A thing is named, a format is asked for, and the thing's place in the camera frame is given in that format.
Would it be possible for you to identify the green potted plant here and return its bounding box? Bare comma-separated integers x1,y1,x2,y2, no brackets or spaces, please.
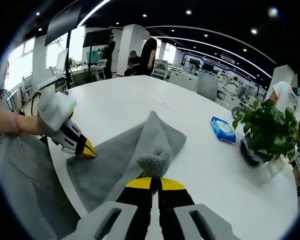
231,98,300,163

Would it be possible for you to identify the grey chair back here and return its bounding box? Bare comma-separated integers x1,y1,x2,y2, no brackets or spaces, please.
196,71,220,102

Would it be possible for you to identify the grey mesh office chair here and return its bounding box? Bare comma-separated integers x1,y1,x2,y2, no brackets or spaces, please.
0,134,81,240

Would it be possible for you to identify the blue wet wipes packet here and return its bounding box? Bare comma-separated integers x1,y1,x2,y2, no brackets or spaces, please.
210,115,237,145

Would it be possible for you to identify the black screen on stand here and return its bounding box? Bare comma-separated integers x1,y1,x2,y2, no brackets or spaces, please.
44,4,83,46

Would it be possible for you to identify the clear glass vase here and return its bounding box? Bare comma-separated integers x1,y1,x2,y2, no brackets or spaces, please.
261,154,289,181

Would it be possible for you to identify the white office chair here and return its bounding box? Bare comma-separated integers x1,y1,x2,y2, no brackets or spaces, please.
151,62,170,80

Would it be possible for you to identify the grey towel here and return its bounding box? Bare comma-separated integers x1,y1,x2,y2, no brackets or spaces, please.
66,110,188,214

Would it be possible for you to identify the grey round plant pot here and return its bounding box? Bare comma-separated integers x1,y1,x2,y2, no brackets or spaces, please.
239,138,269,168

